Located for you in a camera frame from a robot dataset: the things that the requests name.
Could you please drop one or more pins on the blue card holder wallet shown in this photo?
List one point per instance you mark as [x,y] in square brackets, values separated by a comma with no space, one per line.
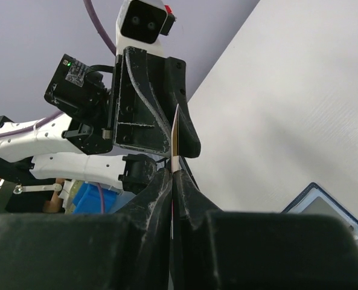
[309,194]

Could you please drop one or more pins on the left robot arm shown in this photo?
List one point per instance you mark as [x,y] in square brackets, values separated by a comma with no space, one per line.
[35,150]

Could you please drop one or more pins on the gold credit card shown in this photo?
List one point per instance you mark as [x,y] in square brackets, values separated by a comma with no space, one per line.
[175,169]

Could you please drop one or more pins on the blue plastic bin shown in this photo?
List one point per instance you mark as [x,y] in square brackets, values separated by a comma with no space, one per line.
[88,199]

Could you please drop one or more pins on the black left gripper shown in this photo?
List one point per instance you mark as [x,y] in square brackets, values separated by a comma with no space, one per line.
[147,100]

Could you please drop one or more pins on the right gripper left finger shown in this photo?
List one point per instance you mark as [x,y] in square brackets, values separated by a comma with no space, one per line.
[129,249]

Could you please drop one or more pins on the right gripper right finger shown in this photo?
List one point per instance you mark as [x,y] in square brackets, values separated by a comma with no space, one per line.
[216,249]

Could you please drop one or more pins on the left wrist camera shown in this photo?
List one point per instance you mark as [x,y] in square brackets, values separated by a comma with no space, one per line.
[140,23]

